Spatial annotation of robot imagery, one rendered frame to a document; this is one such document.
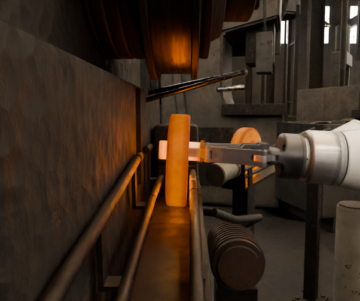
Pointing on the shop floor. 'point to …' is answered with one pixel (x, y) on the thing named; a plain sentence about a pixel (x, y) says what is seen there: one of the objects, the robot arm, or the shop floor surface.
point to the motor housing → (234, 261)
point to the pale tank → (293, 8)
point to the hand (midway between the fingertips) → (179, 150)
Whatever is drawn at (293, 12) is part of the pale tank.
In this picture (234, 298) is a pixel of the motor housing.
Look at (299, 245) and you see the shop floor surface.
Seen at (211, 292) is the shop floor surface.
